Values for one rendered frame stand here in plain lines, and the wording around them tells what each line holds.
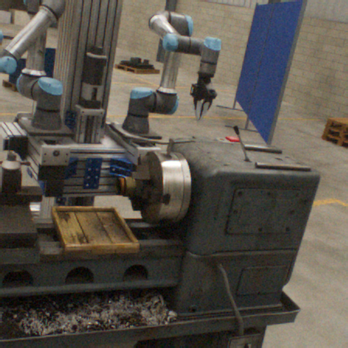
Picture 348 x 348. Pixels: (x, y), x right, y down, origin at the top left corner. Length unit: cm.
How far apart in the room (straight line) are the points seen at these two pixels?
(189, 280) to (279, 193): 54
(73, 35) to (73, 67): 16
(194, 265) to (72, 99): 111
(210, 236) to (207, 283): 25
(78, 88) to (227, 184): 104
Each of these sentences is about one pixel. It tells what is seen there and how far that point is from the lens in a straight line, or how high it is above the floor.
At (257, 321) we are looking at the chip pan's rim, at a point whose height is 55.
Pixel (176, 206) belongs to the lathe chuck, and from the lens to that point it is 195.
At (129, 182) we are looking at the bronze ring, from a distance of 198.
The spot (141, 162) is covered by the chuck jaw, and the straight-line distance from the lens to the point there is 204.
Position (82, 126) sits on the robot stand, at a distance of 255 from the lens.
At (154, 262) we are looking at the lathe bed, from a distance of 205.
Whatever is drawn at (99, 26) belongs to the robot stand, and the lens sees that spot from 257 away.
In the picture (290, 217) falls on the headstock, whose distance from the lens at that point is 221.
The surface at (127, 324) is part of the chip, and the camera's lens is 204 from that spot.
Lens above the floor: 180
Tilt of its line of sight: 18 degrees down
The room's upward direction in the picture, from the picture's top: 11 degrees clockwise
